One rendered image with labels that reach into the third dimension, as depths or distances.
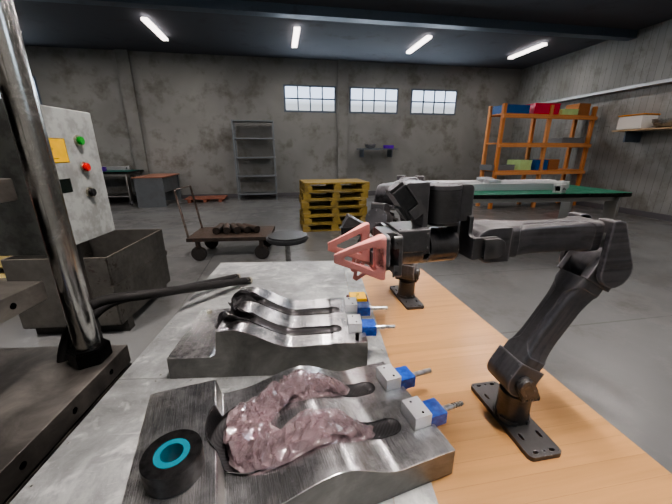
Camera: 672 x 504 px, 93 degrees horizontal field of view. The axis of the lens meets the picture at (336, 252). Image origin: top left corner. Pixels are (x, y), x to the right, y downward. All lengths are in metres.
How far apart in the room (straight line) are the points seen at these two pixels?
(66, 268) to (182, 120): 9.62
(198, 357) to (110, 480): 0.28
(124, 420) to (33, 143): 0.64
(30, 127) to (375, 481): 0.99
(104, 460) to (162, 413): 0.17
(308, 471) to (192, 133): 10.16
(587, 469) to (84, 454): 0.93
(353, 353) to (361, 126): 9.87
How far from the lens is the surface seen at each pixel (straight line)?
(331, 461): 0.58
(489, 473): 0.74
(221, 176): 10.34
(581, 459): 0.84
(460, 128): 11.76
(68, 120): 1.31
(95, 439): 0.88
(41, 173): 1.00
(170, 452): 0.59
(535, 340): 0.74
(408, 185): 0.49
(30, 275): 3.09
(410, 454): 0.65
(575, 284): 0.73
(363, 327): 0.87
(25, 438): 0.99
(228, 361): 0.88
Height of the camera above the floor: 1.35
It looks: 18 degrees down
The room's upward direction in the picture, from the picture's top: straight up
